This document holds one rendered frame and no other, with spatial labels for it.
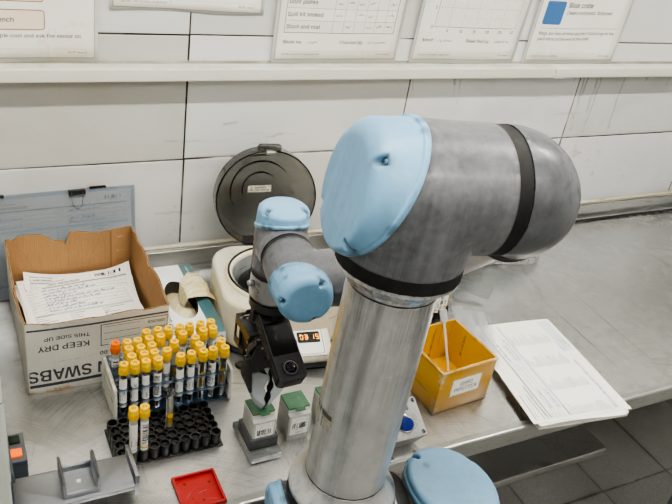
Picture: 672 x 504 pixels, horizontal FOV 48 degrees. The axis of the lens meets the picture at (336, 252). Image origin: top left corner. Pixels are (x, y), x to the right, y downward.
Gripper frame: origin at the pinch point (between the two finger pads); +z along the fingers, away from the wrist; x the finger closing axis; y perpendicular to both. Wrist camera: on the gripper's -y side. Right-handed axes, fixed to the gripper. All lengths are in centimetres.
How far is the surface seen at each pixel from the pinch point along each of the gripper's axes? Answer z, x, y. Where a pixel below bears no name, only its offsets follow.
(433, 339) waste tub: 3.4, -40.6, 10.8
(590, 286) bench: 10, -99, 25
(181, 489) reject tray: 9.3, 14.7, -4.6
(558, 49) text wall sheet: -40, -96, 56
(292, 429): 6.9, -5.7, -0.2
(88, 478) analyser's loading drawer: 5.5, 27.9, -1.4
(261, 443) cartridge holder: 7.0, 0.5, -1.5
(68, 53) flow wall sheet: -39, 19, 58
